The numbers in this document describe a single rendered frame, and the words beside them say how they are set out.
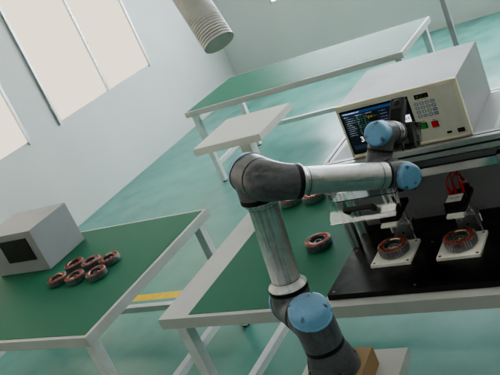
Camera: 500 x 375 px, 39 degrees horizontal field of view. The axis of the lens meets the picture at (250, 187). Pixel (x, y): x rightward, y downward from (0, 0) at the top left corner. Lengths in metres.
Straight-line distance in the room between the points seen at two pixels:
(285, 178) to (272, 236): 0.23
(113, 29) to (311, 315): 6.83
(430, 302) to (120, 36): 6.67
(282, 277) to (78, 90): 5.98
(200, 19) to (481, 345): 1.95
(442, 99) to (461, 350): 1.34
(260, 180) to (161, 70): 7.15
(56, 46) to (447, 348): 5.56
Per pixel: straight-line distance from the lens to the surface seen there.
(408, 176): 1.95
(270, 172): 1.79
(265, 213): 1.93
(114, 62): 8.31
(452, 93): 2.38
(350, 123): 2.52
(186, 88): 9.21
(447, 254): 2.46
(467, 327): 3.45
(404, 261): 2.50
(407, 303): 2.36
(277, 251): 1.97
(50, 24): 7.80
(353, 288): 2.48
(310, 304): 1.94
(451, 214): 2.48
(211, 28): 3.36
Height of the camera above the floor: 2.00
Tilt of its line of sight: 19 degrees down
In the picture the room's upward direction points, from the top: 24 degrees counter-clockwise
